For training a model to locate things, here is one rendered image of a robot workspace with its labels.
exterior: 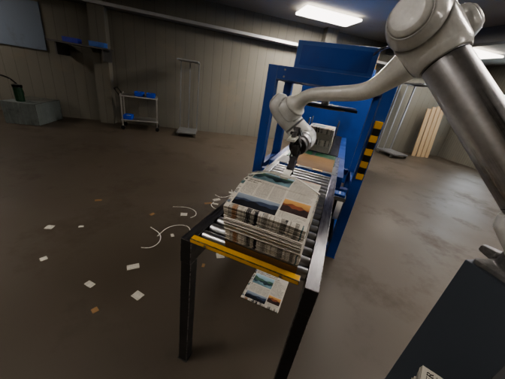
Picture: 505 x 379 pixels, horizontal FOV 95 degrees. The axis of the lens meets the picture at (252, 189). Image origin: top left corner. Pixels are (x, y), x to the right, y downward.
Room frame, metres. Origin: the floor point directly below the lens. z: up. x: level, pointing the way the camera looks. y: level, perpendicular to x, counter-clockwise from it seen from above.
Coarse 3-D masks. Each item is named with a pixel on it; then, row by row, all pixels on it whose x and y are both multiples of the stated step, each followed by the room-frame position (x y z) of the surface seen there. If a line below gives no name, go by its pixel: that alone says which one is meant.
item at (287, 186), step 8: (248, 176) 0.86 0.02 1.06; (256, 176) 0.87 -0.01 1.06; (264, 176) 0.88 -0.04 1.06; (272, 184) 0.81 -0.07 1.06; (280, 184) 0.83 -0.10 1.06; (288, 184) 0.84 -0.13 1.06; (296, 184) 0.85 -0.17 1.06; (296, 192) 0.78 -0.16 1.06; (304, 192) 0.79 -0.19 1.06; (312, 192) 0.81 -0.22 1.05; (312, 216) 0.82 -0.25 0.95
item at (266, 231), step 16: (240, 192) 0.75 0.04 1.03; (256, 192) 0.76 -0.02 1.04; (272, 192) 0.76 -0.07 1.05; (288, 192) 0.77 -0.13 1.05; (224, 208) 0.68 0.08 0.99; (240, 208) 0.67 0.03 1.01; (256, 208) 0.67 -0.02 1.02; (272, 208) 0.68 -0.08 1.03; (288, 208) 0.68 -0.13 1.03; (304, 208) 0.69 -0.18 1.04; (224, 224) 0.70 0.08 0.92; (240, 224) 0.67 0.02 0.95; (256, 224) 0.65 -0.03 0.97; (272, 224) 0.63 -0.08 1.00; (288, 224) 0.61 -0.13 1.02; (304, 224) 0.62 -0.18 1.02; (240, 240) 0.69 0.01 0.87; (256, 240) 0.66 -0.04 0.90; (272, 240) 0.64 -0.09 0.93; (288, 240) 0.62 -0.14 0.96; (304, 240) 0.68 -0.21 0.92; (272, 256) 0.67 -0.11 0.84; (288, 256) 0.63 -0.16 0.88
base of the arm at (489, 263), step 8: (480, 248) 0.65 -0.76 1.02; (488, 248) 0.64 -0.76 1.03; (488, 256) 0.62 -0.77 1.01; (496, 256) 0.60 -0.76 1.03; (504, 256) 0.57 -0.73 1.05; (480, 264) 0.58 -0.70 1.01; (488, 264) 0.57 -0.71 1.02; (496, 264) 0.57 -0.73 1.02; (504, 264) 0.55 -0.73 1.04; (488, 272) 0.56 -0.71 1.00; (496, 272) 0.54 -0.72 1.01; (504, 272) 0.54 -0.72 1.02; (504, 280) 0.52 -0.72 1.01
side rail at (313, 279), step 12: (336, 180) 1.72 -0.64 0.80; (324, 204) 1.26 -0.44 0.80; (324, 216) 1.11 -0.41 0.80; (324, 228) 0.99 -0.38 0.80; (324, 240) 0.88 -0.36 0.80; (324, 252) 0.79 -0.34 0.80; (312, 264) 0.71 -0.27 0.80; (312, 276) 0.64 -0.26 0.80; (312, 288) 0.59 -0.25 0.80; (300, 300) 0.59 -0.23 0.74; (312, 300) 0.58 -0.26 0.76; (300, 312) 0.58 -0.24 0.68
